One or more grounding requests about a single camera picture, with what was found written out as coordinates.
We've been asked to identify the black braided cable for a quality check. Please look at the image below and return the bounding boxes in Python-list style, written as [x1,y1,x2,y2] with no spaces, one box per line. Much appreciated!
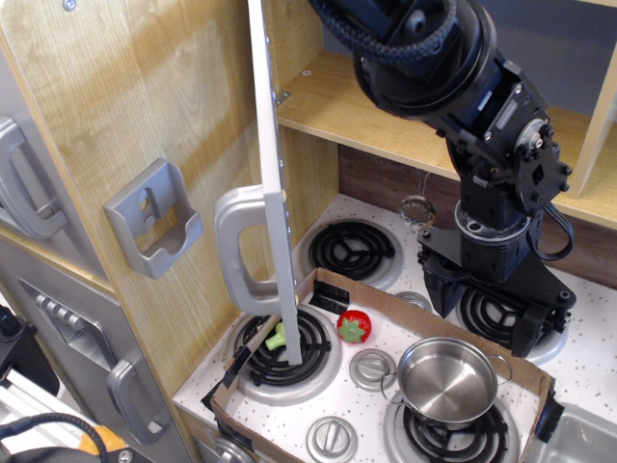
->
[0,410,110,463]

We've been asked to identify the grey plastic phone holder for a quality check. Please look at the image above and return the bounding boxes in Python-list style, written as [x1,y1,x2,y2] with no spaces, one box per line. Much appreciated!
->
[104,158,203,280]

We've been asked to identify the grey toy sink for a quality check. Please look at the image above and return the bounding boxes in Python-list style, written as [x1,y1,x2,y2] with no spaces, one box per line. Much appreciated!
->
[523,404,616,463]

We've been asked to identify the upper grey fridge handle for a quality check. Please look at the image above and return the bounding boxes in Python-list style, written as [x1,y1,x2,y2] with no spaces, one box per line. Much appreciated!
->
[1,117,67,239]

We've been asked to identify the back right black burner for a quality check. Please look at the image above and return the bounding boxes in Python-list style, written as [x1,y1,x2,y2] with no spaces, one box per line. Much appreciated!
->
[446,288,569,366]

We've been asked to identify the lower grey fridge handle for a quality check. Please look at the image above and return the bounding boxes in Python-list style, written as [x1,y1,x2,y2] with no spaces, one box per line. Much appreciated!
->
[106,359,163,446]

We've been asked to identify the brown cardboard tray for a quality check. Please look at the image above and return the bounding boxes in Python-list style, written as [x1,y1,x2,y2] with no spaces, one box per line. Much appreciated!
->
[204,269,566,462]

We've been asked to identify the grey toy microwave door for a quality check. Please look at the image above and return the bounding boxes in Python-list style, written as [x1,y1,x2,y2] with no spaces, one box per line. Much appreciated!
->
[214,1,302,366]

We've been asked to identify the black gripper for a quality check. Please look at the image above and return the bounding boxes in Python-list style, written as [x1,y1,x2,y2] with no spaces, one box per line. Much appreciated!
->
[416,227,577,358]

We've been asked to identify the green toy broccoli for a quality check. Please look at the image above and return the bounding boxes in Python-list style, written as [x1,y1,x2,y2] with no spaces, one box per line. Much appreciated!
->
[265,322,287,352]

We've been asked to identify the grey front stove knob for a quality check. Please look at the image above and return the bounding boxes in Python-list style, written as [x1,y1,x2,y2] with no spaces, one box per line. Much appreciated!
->
[306,416,359,463]

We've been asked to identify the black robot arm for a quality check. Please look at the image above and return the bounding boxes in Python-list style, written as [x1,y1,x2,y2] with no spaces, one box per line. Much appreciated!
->
[312,1,576,357]

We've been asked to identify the small steel pot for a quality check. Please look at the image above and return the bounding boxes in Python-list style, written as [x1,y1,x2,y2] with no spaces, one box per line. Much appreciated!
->
[380,337,513,430]

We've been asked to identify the front right black burner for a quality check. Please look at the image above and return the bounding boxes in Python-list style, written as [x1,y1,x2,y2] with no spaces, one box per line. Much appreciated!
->
[382,392,521,463]

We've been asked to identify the front left black burner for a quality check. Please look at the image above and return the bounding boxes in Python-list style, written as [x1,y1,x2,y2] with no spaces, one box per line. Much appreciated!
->
[237,305,342,406]

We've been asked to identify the grey small stove knob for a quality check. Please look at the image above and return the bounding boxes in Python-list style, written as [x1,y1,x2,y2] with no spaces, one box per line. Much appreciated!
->
[396,291,433,313]

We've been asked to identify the grey oven knob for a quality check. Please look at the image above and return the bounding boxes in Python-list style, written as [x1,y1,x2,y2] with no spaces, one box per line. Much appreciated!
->
[215,437,255,463]

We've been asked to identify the black burner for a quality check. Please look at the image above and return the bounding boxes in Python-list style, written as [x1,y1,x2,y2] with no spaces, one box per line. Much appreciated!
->
[382,392,521,463]
[293,218,404,290]
[237,305,342,406]
[446,288,569,366]

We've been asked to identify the back left black burner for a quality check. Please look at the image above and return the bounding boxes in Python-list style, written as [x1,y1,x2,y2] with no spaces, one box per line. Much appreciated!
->
[293,218,404,290]

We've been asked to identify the red toy strawberry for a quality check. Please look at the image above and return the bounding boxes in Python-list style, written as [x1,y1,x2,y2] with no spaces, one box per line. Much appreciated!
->
[336,310,372,343]

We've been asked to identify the hanging metal strainer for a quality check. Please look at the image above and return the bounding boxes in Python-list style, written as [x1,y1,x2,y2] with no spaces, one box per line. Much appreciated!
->
[398,170,436,232]

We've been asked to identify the grey centre stove knob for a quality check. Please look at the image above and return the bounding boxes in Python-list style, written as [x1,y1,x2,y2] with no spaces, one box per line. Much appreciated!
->
[349,348,396,392]

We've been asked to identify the grey ice dispenser panel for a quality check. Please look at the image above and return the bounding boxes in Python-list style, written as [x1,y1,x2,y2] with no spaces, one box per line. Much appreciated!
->
[19,279,117,371]

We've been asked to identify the grey fridge handle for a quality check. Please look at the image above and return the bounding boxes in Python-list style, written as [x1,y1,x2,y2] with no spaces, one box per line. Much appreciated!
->
[106,359,163,446]
[1,117,67,239]

